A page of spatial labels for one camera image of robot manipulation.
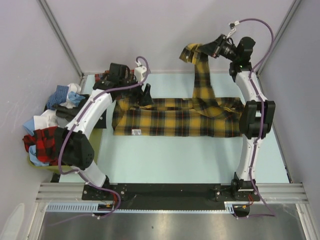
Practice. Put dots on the white shirt in bin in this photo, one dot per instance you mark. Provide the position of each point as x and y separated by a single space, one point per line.
48 118

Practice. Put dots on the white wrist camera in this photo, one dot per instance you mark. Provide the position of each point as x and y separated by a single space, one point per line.
232 26
140 73

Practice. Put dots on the aluminium right corner post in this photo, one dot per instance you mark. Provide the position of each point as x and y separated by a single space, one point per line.
280 32

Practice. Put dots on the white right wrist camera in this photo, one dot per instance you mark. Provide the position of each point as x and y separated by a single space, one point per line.
232 26

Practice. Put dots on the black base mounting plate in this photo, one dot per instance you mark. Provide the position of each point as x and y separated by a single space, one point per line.
170 196

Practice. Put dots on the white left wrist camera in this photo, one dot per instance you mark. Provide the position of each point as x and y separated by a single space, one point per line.
140 73

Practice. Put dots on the light blue shirt in bin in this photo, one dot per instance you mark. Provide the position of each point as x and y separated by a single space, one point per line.
39 142

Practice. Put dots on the blue patterned shirt in bin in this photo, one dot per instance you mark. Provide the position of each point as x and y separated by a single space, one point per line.
58 97

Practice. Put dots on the aluminium corner post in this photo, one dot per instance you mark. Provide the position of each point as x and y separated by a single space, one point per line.
280 32
49 15

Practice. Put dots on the aluminium left corner post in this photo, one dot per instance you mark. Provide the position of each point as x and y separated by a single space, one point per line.
49 15

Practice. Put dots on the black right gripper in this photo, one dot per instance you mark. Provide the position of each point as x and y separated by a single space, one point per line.
212 48

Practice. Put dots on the red black buffalo plaid shirt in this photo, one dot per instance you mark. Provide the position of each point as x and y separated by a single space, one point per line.
41 147

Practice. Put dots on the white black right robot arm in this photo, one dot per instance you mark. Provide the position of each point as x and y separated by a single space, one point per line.
255 121

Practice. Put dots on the yellow plaid long sleeve shirt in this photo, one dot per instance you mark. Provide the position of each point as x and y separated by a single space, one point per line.
203 114

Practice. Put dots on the folded red plaid shirt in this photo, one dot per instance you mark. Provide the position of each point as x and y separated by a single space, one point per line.
102 75

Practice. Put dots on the white slotted cable duct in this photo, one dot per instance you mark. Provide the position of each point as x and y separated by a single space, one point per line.
99 208

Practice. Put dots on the aluminium frame front rail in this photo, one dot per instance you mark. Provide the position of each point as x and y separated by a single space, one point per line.
273 193

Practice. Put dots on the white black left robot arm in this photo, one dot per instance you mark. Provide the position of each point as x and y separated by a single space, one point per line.
74 151

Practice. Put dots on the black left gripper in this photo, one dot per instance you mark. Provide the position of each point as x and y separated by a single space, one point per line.
143 98

